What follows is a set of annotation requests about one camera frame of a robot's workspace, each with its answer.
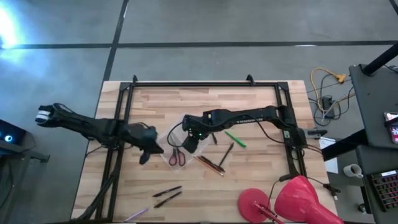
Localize red-handled scissors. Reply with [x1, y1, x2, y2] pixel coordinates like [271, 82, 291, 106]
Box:
[168, 147, 187, 167]

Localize black metal table frame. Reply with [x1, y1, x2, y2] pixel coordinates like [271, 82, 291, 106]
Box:
[95, 73, 308, 222]

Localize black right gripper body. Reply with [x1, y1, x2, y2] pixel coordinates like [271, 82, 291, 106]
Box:
[182, 113, 206, 141]

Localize black device with blue light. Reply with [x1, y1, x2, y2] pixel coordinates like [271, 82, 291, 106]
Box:
[0, 119, 27, 146]

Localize white mug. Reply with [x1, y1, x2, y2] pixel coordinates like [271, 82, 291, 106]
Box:
[343, 163, 364, 179]

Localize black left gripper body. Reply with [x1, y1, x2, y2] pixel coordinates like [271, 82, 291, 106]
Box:
[124, 122, 158, 150]

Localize black power adapter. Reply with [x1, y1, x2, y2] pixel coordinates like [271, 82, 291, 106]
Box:
[322, 96, 336, 119]

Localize black pole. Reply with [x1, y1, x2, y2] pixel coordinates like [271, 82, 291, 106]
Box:
[362, 42, 398, 77]

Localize purple pen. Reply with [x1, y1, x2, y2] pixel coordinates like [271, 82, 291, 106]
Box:
[124, 207, 149, 222]

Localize green marker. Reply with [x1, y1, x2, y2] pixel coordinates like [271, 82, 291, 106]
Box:
[223, 129, 248, 149]

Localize clear plastic supply box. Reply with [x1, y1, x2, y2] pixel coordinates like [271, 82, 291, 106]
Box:
[156, 114, 216, 171]

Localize black lamp cord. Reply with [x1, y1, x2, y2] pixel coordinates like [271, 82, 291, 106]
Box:
[266, 174, 341, 202]

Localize red desk lamp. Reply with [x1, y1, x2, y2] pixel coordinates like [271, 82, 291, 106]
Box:
[238, 175, 345, 224]

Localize grey side stand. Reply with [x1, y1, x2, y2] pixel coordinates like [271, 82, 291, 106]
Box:
[0, 139, 50, 164]

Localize yellow extension cable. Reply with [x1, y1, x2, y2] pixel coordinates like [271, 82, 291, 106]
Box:
[310, 67, 355, 113]

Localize white paper sheet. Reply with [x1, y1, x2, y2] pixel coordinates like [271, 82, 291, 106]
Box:
[318, 136, 339, 174]

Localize black left arm cable bundle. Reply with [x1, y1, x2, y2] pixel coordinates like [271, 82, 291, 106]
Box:
[76, 146, 121, 222]

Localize backlit keyboard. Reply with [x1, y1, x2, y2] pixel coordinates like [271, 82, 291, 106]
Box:
[366, 169, 398, 213]

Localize smartphone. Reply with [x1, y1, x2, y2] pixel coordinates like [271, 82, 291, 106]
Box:
[384, 111, 398, 144]

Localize dark grey desk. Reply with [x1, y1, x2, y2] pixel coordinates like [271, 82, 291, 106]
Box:
[356, 144, 398, 224]
[348, 63, 398, 150]

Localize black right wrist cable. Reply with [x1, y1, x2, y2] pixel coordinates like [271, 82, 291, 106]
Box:
[167, 120, 187, 148]

